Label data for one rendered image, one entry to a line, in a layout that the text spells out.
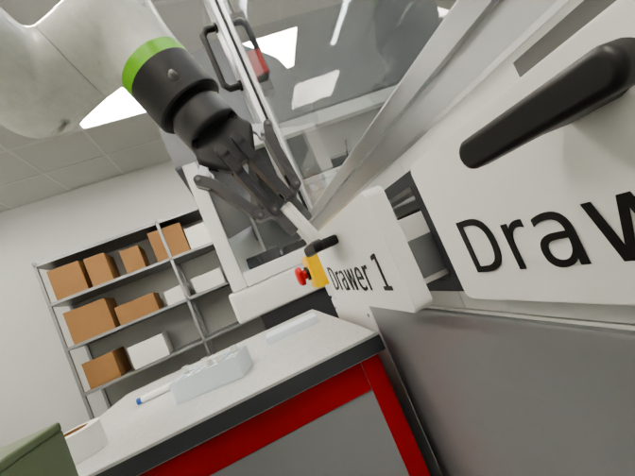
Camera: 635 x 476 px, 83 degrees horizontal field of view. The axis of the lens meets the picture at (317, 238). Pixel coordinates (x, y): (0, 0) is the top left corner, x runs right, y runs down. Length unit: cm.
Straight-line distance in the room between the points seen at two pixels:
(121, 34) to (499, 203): 44
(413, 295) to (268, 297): 95
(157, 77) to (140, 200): 441
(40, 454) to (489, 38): 36
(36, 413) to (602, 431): 506
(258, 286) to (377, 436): 74
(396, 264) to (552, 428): 16
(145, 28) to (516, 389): 53
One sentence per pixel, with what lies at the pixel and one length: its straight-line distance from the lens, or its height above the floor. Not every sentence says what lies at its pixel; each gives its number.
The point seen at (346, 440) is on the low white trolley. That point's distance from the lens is 59.
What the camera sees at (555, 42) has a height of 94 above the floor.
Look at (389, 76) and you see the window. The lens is 35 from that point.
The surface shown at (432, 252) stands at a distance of 33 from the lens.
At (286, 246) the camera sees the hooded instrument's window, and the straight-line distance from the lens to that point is 125.
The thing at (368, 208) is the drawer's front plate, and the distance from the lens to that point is 30.
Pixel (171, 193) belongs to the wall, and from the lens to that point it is 483.
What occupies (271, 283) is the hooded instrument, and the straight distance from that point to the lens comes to 122.
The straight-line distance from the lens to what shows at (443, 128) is 27.
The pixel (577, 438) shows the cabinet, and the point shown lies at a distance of 33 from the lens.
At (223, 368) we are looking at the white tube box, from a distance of 67.
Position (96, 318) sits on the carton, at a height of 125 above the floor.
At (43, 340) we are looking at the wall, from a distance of 504.
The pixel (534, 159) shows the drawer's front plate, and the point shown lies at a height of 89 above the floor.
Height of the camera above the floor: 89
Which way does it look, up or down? 4 degrees up
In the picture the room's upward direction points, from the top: 23 degrees counter-clockwise
